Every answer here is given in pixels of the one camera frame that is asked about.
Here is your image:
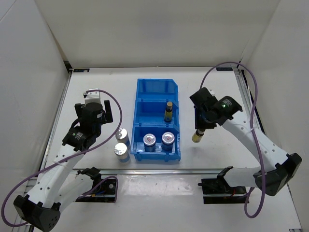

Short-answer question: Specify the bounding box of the silver lid jar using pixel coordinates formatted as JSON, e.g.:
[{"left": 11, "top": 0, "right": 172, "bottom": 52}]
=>
[
  {"left": 114, "top": 143, "right": 130, "bottom": 163},
  {"left": 115, "top": 128, "right": 131, "bottom": 150}
]

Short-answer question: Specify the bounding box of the yellow label sauce bottle front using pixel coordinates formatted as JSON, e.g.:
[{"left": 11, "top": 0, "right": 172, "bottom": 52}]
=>
[{"left": 192, "top": 129, "right": 205, "bottom": 143}]

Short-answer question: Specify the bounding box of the yellow label sauce bottle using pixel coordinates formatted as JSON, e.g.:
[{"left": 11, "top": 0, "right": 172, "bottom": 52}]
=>
[
  {"left": 192, "top": 129, "right": 205, "bottom": 143},
  {"left": 164, "top": 101, "right": 173, "bottom": 122}
]

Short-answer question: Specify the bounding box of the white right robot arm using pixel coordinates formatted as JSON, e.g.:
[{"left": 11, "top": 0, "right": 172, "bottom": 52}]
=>
[{"left": 190, "top": 87, "right": 302, "bottom": 196}]

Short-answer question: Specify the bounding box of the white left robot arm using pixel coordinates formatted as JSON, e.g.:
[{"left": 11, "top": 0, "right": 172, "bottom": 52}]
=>
[{"left": 14, "top": 100, "right": 113, "bottom": 232}]

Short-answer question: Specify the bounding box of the silver lid jar front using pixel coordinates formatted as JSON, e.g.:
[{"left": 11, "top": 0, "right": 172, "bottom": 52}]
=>
[{"left": 114, "top": 143, "right": 130, "bottom": 163}]

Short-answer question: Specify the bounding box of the blue plastic divided bin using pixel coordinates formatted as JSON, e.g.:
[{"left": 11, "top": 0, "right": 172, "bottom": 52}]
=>
[{"left": 131, "top": 79, "right": 181, "bottom": 162}]

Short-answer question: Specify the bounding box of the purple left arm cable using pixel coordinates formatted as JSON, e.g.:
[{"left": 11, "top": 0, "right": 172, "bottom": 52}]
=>
[{"left": 0, "top": 89, "right": 123, "bottom": 227}]

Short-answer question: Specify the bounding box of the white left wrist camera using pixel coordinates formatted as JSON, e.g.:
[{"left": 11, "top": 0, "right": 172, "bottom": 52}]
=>
[{"left": 83, "top": 88, "right": 101, "bottom": 105}]

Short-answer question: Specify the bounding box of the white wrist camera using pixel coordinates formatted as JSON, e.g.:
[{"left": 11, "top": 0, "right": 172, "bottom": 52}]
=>
[
  {"left": 209, "top": 89, "right": 215, "bottom": 96},
  {"left": 83, "top": 88, "right": 101, "bottom": 105}
]

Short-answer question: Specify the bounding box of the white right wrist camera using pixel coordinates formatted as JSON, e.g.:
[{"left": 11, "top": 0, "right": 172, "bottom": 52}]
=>
[{"left": 209, "top": 89, "right": 215, "bottom": 96}]

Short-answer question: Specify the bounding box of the aluminium table edge rail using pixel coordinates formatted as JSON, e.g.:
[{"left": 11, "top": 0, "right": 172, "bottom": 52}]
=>
[{"left": 38, "top": 167, "right": 268, "bottom": 175}]

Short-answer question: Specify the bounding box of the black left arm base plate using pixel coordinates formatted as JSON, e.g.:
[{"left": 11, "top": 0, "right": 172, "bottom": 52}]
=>
[{"left": 76, "top": 176, "right": 119, "bottom": 203}]

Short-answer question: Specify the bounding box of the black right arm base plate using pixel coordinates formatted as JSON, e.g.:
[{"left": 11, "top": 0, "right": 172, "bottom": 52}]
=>
[{"left": 197, "top": 178, "right": 248, "bottom": 204}]

